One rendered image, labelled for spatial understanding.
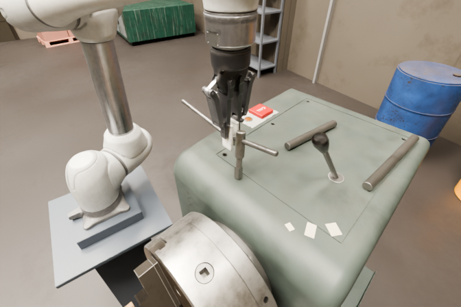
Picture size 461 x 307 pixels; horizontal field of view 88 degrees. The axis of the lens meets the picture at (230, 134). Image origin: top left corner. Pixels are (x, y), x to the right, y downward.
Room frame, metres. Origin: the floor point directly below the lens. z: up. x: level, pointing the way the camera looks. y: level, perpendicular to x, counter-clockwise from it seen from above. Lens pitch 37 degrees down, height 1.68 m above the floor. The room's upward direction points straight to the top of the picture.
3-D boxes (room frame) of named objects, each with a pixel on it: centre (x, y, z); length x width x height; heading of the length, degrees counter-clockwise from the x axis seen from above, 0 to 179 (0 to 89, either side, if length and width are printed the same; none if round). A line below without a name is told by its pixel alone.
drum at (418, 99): (2.06, -1.82, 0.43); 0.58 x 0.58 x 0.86
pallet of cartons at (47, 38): (6.18, 4.06, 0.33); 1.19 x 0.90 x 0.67; 124
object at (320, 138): (0.37, -0.18, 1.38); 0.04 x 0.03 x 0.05; 134
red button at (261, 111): (0.69, -0.10, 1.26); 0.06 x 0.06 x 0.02; 44
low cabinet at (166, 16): (6.89, 2.13, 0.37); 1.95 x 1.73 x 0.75; 34
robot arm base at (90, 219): (0.65, 0.57, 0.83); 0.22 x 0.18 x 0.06; 124
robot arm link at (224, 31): (0.45, 0.00, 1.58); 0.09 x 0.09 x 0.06
